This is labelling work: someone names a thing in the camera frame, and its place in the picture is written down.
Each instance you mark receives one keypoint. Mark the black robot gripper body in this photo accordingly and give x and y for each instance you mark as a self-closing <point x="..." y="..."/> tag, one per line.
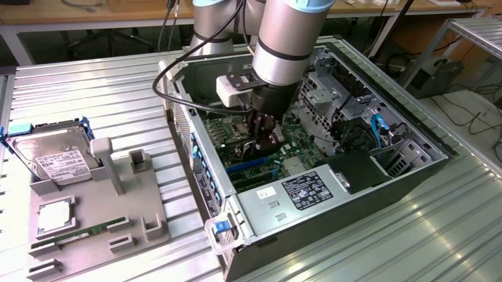
<point x="273" y="100"/>

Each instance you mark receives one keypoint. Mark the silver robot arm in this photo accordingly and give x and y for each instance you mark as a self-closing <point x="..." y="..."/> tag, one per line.
<point x="281" y="44"/>

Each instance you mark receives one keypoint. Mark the CPU socket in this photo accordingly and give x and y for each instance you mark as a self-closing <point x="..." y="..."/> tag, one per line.
<point x="236" y="129"/>

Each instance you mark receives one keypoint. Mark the green motherboard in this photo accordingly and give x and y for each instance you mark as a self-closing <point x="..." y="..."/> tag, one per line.
<point x="297" y="147"/>

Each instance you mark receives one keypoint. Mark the blue expansion slot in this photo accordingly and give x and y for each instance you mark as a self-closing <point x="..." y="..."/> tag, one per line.
<point x="247" y="165"/>

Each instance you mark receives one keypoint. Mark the silver chipset heat sink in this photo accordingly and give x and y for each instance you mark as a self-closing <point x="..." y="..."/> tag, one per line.
<point x="293" y="166"/>

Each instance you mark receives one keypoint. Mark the metal disk bay cage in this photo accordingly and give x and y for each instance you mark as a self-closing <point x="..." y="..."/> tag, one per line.
<point x="324" y="100"/>

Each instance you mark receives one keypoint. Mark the grey power supply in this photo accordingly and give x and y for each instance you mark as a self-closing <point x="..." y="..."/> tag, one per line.
<point x="314" y="191"/>

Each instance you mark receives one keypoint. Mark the open black PC case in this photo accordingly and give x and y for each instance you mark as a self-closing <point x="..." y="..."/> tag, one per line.
<point x="297" y="205"/>

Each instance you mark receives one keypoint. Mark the black plastic shroud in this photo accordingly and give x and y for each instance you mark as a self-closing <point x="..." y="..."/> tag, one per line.
<point x="356" y="171"/>

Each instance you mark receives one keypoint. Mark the blue case latch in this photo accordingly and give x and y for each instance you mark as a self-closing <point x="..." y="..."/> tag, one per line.
<point x="219" y="227"/>

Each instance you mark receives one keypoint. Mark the black box on floor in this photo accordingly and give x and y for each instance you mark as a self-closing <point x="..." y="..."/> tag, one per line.
<point x="435" y="79"/>

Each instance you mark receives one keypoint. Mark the silver hard disk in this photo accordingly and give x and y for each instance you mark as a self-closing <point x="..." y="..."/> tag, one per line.
<point x="55" y="155"/>

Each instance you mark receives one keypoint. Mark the wooden desk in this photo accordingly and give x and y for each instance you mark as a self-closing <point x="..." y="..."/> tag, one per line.
<point x="97" y="11"/>

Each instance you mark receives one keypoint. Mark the grey parts rack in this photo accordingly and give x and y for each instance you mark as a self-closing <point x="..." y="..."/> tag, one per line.
<point x="93" y="235"/>

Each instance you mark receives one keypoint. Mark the green RAM stick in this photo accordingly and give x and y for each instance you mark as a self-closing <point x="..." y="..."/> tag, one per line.
<point x="85" y="232"/>

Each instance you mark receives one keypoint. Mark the metal slat side table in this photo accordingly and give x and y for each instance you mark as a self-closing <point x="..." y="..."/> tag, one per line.
<point x="474" y="32"/>

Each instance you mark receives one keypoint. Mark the silver CPU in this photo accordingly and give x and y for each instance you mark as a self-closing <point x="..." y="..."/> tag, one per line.
<point x="55" y="216"/>

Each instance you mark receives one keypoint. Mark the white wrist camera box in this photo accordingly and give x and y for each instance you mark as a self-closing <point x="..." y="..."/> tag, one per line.
<point x="231" y="91"/>

